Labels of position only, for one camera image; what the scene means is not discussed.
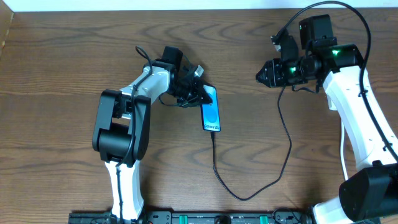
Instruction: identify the white power strip cord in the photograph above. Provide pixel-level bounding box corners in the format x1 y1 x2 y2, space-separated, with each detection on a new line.
340 119 349 181

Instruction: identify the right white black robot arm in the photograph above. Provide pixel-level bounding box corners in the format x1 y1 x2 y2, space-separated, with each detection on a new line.
256 15 397 223

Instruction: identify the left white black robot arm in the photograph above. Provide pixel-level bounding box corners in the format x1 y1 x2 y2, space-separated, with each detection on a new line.
92 46 213 223

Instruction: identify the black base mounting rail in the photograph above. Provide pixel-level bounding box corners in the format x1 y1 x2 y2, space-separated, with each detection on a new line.
67 209 315 224

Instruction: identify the black USB charging cable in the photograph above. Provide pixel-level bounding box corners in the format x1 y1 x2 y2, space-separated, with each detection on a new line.
210 86 293 202

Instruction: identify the blue screen Galaxy smartphone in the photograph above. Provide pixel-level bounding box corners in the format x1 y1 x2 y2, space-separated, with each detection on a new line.
201 85 221 132

